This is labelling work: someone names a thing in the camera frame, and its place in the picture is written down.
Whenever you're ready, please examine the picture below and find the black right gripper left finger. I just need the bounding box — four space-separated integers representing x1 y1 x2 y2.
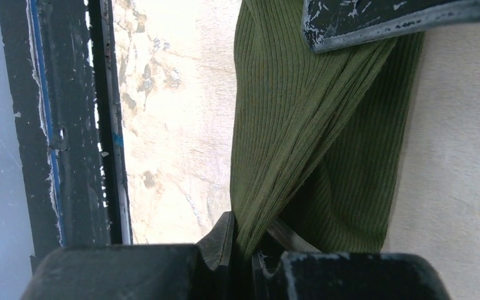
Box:
196 211 235 299

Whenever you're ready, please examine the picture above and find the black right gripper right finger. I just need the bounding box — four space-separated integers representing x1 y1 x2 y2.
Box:
251 234 284 300

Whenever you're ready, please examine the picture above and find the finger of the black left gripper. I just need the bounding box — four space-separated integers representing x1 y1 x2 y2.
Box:
301 0 480 53

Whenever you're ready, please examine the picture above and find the olive green underwear cream waistband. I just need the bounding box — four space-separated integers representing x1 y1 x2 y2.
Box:
230 1 424 262

